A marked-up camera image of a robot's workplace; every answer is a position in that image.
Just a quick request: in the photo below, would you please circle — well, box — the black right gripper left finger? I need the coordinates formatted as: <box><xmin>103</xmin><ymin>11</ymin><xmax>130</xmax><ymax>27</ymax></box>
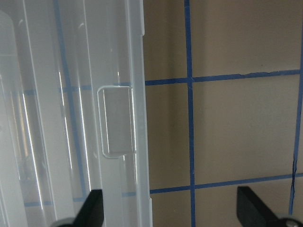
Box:
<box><xmin>71</xmin><ymin>189</ymin><xmax>104</xmax><ymax>227</ymax></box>

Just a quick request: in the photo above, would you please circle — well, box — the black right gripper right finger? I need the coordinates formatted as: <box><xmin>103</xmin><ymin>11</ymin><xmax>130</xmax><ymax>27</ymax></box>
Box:
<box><xmin>236</xmin><ymin>186</ymin><xmax>284</xmax><ymax>227</ymax></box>

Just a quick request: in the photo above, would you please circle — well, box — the clear plastic box lid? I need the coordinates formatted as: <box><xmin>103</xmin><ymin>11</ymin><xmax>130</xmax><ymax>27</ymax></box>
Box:
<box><xmin>0</xmin><ymin>0</ymin><xmax>152</xmax><ymax>227</ymax></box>

